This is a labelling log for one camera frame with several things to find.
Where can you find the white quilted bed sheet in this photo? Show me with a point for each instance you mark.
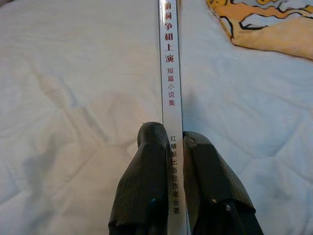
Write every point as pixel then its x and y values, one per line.
pixel 73 98

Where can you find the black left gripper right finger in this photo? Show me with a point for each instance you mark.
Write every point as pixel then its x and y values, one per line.
pixel 210 186

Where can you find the yellow cartoon print blanket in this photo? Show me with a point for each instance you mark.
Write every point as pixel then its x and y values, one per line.
pixel 269 22

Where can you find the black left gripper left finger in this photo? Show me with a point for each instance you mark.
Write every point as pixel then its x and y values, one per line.
pixel 141 186

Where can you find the white book with Chinese print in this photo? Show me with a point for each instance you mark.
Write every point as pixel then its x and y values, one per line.
pixel 170 73

